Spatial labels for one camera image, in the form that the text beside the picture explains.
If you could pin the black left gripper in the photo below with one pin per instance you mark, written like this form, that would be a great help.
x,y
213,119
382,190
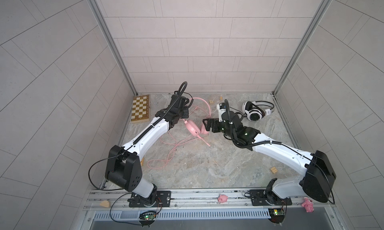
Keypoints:
x,y
185,112

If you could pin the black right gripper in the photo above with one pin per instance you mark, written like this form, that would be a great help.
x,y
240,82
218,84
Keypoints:
x,y
215,121

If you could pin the white black headphones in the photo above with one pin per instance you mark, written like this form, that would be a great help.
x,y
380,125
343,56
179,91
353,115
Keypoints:
x,y
256,110

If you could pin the pink headphones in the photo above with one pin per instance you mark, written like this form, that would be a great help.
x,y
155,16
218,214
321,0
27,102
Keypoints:
x,y
195,126

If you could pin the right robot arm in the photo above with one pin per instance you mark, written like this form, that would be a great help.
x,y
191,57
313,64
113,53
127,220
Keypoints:
x,y
316,175

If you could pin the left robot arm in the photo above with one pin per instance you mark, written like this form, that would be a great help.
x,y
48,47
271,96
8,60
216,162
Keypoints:
x,y
124,163

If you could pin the wooden folded chess board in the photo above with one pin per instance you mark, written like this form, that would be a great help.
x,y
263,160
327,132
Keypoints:
x,y
140,109

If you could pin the wooden block right front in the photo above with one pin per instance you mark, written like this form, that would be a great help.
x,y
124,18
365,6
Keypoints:
x,y
274,170

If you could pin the pink pig toy centre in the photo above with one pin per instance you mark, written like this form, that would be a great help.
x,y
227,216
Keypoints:
x,y
222,198

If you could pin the pink pig toy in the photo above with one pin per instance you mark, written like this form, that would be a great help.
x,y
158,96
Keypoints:
x,y
308,205
222,198

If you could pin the right circuit board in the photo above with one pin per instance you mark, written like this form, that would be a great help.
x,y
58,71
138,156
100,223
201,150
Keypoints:
x,y
277,216

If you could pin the circuit board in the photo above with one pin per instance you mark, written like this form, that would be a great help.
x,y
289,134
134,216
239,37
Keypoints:
x,y
148,216
277,216

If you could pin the left circuit board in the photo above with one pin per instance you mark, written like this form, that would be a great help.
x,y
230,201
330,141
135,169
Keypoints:
x,y
148,216

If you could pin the pink pig toy right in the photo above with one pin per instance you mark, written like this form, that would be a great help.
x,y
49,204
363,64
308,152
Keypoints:
x,y
308,205

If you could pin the round wooden piece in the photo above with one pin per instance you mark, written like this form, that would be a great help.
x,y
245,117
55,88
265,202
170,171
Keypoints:
x,y
105,204

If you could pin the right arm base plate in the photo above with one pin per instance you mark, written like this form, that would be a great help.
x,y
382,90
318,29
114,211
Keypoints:
x,y
266,198

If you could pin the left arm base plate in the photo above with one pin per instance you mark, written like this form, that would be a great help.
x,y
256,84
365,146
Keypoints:
x,y
163,197

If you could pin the aluminium rail frame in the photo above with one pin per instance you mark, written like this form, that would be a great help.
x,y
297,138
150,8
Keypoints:
x,y
199,204

